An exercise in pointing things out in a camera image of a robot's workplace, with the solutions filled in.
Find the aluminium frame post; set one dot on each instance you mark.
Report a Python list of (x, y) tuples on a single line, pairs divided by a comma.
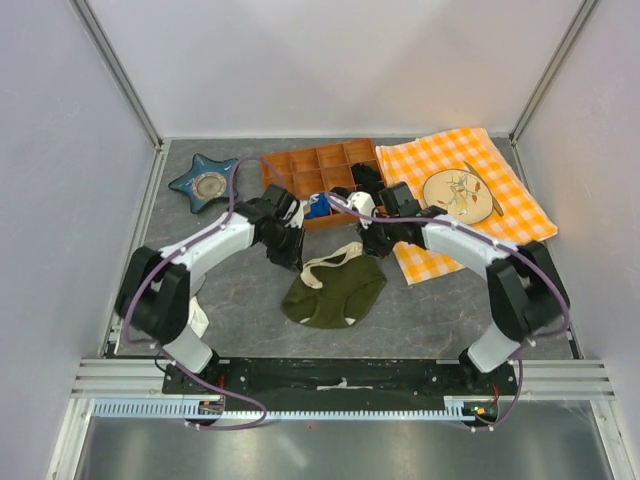
[(99, 37), (561, 53)]

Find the orange checkered cloth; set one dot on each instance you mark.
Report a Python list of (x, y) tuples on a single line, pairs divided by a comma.
[(517, 217)]

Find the blue star shaped dish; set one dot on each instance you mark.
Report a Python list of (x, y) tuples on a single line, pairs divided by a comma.
[(206, 181)]

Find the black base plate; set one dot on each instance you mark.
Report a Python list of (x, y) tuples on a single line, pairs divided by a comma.
[(356, 382)]

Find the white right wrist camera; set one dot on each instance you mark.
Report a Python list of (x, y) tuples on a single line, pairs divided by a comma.
[(362, 203)]

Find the beige decorated plate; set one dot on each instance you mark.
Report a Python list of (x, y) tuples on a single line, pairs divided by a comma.
[(462, 193)]

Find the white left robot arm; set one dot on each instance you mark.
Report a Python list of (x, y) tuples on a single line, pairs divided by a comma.
[(157, 295)]

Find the aluminium left frame post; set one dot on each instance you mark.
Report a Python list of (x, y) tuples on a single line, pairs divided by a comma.
[(99, 37)]

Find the light blue cable duct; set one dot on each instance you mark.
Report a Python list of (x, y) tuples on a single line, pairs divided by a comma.
[(449, 410)]

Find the white underwear pile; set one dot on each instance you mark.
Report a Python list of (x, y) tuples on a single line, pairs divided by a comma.
[(198, 320)]

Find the grey underwear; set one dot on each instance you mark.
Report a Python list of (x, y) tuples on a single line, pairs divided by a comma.
[(198, 284)]

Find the aluminium front rail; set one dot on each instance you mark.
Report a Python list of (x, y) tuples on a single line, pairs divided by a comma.
[(533, 379)]

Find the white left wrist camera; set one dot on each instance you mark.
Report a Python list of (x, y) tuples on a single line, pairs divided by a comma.
[(294, 218)]

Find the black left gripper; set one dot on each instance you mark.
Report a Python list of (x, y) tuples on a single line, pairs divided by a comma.
[(292, 258)]

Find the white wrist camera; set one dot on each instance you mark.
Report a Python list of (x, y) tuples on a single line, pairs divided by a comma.
[(362, 203), (294, 218)]

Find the orange compartment organizer box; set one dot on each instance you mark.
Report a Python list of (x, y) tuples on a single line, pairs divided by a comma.
[(318, 169)]

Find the black white rolled underwear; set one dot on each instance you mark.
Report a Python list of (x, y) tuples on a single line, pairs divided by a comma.
[(340, 195)]

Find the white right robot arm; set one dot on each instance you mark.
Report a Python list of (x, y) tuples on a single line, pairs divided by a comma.
[(526, 294)]

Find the aluminium right frame post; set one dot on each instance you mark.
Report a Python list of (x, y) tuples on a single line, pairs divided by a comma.
[(561, 53)]

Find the blue white rolled underwear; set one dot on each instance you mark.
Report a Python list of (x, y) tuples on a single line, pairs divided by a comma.
[(316, 206)]

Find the olive green underwear cream waistband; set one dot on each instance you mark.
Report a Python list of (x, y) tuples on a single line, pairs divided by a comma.
[(335, 291)]

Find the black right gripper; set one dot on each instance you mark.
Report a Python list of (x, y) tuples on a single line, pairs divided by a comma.
[(371, 246)]

